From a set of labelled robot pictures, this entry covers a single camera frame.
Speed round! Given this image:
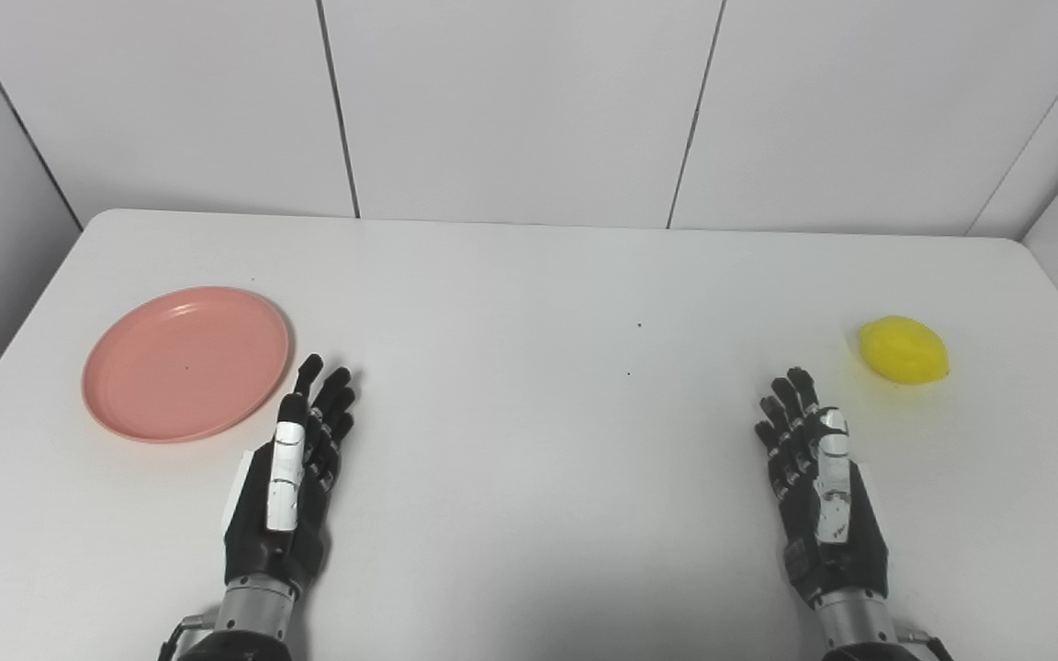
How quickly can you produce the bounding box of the pink plate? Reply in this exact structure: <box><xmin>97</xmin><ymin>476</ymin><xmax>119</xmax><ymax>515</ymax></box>
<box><xmin>82</xmin><ymin>286</ymin><xmax>292</xmax><ymax>444</ymax></box>

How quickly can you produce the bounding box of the yellow lemon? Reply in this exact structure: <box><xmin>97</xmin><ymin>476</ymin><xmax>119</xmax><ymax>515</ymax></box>
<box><xmin>858</xmin><ymin>315</ymin><xmax>951</xmax><ymax>386</ymax></box>

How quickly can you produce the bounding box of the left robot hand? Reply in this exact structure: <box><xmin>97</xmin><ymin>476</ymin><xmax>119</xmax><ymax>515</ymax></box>
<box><xmin>222</xmin><ymin>353</ymin><xmax>357</xmax><ymax>598</ymax></box>

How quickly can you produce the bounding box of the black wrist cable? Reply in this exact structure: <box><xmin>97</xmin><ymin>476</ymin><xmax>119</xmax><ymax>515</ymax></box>
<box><xmin>158</xmin><ymin>613</ymin><xmax>220</xmax><ymax>661</ymax></box>
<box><xmin>893</xmin><ymin>621</ymin><xmax>956</xmax><ymax>661</ymax></box>

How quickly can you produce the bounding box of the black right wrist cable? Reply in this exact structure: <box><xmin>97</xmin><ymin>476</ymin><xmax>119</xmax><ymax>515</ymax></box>
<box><xmin>893</xmin><ymin>621</ymin><xmax>956</xmax><ymax>661</ymax></box>

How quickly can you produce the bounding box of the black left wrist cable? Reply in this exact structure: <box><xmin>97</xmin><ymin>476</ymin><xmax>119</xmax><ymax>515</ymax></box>
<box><xmin>158</xmin><ymin>613</ymin><xmax>220</xmax><ymax>661</ymax></box>

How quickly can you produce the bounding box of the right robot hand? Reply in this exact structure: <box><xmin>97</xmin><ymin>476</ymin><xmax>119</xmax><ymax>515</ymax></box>
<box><xmin>754</xmin><ymin>366</ymin><xmax>890</xmax><ymax>610</ymax></box>

